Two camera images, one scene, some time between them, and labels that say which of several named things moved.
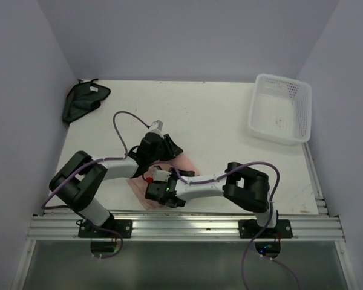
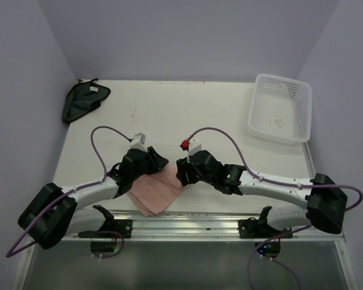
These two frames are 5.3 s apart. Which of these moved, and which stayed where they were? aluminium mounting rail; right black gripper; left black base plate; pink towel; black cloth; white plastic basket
Moved: pink towel; right black gripper
Stayed: black cloth; white plastic basket; aluminium mounting rail; left black base plate
